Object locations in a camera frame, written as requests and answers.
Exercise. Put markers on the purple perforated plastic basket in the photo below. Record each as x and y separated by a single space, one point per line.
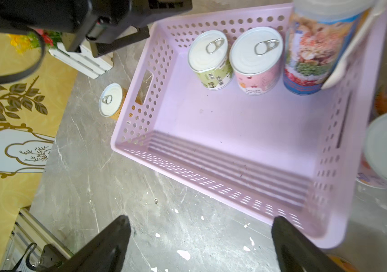
276 154

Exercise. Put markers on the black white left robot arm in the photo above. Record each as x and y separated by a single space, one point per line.
106 25

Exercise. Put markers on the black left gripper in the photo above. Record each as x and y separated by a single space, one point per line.
142 13

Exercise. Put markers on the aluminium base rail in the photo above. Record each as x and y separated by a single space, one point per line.
27 230

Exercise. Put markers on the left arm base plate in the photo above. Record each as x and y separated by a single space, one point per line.
51 259

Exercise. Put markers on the yellow can white lid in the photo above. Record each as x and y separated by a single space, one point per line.
343 263

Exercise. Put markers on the blue mixed congee can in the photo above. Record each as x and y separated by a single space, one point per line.
317 36

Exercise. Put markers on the green label can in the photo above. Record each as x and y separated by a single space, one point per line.
208 57

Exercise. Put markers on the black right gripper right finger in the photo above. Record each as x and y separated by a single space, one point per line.
296 253

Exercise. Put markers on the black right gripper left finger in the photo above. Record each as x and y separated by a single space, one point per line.
105 253

